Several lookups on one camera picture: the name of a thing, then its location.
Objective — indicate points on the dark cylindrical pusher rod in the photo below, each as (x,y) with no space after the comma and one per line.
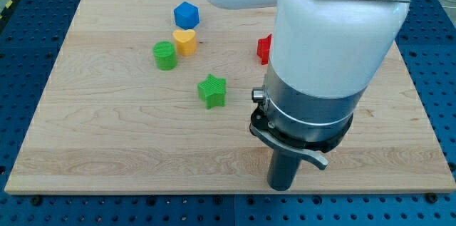
(282,171)

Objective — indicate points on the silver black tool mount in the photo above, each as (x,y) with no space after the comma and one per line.
(299,126)

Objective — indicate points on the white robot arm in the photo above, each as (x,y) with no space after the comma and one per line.
(323,55)

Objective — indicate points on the wooden board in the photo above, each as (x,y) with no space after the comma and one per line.
(109,122)

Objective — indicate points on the red block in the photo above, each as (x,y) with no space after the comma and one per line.
(263,49)

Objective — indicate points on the green star block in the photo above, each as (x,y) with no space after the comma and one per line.
(212,91)

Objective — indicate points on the yellow heart block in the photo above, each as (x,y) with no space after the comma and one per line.
(185,40)

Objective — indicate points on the green cylinder block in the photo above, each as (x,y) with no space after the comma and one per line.
(164,55)

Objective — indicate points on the blue hexagon block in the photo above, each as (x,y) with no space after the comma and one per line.
(186,15)

